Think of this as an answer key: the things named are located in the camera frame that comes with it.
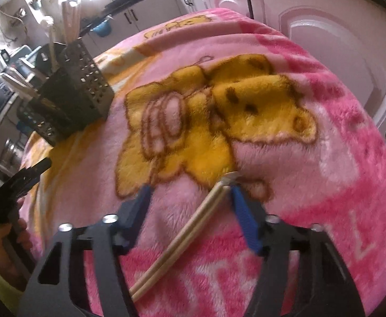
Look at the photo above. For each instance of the blue plastic basin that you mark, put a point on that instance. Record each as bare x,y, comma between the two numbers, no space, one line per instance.
102,29

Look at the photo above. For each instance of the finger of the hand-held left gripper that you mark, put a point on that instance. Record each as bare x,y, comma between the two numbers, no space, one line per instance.
27,177

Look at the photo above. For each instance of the blue plastic container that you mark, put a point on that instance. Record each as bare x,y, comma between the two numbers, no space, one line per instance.
21,127

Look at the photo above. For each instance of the person's left hand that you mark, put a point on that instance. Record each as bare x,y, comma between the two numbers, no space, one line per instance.
1,258

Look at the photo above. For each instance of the pink printed blanket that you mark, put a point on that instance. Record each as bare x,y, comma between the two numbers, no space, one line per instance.
278,158

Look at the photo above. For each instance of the black perforated utensil holder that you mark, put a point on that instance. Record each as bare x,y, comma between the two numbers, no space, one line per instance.
80,83

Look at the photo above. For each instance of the steel pot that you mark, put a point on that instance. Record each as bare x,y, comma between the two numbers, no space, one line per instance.
11,154

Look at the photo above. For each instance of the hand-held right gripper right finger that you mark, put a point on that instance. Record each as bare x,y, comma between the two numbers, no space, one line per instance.
245,218

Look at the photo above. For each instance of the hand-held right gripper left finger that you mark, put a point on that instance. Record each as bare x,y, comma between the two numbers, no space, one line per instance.
142,201

